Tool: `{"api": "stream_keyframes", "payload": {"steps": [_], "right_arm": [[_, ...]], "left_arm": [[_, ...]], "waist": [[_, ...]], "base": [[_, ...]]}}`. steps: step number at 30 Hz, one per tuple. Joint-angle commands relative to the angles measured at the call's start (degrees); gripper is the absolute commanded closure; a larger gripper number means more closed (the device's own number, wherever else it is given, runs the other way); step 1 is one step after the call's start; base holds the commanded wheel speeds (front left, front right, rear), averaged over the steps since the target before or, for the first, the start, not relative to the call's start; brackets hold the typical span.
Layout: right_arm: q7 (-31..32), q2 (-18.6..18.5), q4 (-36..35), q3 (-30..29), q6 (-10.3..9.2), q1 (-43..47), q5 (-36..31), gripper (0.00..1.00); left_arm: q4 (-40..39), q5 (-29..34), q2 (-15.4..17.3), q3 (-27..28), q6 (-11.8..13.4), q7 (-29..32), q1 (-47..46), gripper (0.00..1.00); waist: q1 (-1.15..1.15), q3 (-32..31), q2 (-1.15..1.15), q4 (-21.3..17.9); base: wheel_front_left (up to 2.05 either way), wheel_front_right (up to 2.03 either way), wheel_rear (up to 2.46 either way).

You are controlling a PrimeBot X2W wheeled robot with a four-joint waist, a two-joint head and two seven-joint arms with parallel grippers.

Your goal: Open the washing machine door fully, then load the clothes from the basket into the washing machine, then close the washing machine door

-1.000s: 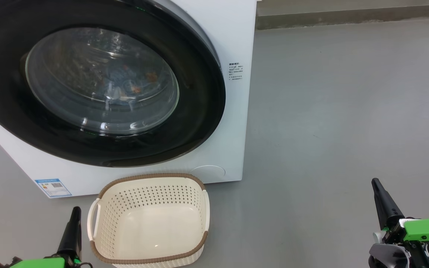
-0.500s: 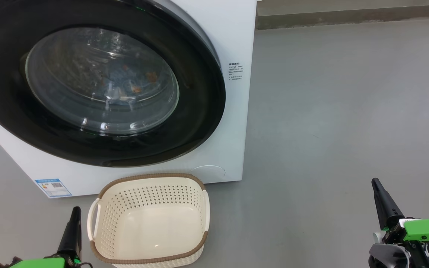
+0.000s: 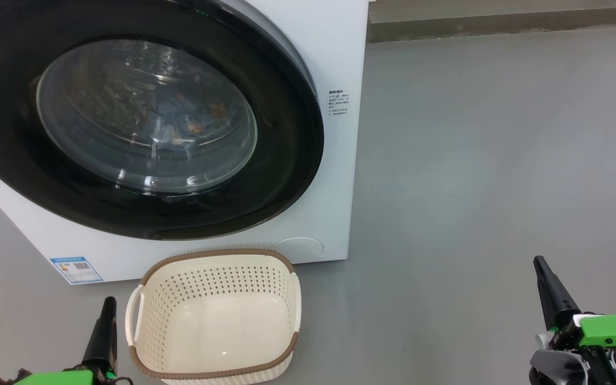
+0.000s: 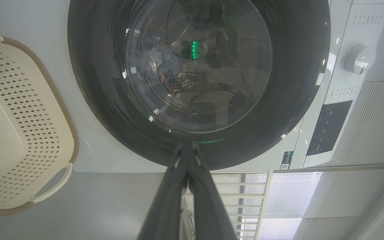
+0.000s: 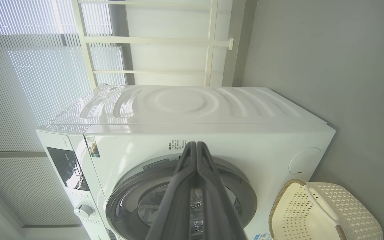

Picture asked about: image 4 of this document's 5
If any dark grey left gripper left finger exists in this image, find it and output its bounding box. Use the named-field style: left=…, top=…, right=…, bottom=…
left=137, top=142, right=189, bottom=240

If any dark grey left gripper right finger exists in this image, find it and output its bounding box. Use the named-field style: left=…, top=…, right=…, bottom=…
left=188, top=142, right=237, bottom=240

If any blue cartoon print garment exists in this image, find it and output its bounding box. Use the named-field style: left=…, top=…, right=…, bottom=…
left=142, top=45, right=181, bottom=90

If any dark round glass washer door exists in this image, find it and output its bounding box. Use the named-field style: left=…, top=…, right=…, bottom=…
left=68, top=0, right=331, bottom=170

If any white front-load washing machine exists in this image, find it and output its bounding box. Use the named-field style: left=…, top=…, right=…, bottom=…
left=0, top=0, right=384, bottom=174

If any cream perforated laundry basket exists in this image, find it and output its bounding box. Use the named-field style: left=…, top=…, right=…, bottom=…
left=0, top=31, right=80, bottom=216

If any white slatted railing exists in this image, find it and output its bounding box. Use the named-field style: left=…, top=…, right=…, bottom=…
left=181, top=171, right=273, bottom=240

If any black QR code sticker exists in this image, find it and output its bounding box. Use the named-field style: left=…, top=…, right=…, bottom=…
left=280, top=151, right=294, bottom=169

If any round white filter cover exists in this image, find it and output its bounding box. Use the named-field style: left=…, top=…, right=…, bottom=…
left=78, top=135, right=93, bottom=162

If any stainless steel perforated drum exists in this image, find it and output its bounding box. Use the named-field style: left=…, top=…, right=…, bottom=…
left=171, top=72, right=212, bottom=104

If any black control display panel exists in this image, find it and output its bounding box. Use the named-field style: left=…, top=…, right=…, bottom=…
left=306, top=100, right=353, bottom=156

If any white round control knob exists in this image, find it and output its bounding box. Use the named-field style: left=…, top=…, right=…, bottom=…
left=344, top=44, right=376, bottom=74

